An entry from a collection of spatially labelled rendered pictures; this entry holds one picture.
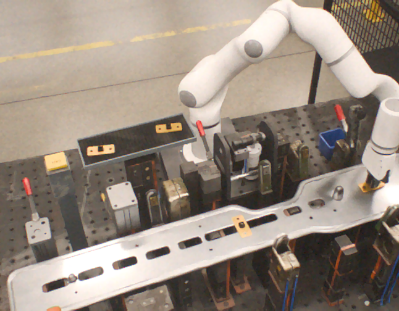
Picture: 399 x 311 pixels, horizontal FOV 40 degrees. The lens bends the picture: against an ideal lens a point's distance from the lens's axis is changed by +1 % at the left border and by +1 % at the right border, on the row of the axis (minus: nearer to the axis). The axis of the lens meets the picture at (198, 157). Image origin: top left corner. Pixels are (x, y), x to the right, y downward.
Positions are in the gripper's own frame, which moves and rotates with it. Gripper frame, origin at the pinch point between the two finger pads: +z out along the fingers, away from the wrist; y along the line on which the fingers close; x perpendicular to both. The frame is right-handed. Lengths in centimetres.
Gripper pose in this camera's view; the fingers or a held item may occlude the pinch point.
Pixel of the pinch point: (373, 179)
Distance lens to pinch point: 187.4
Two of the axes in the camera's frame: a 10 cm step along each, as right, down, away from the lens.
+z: 0.2, 7.1, 7.0
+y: 3.5, 6.5, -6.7
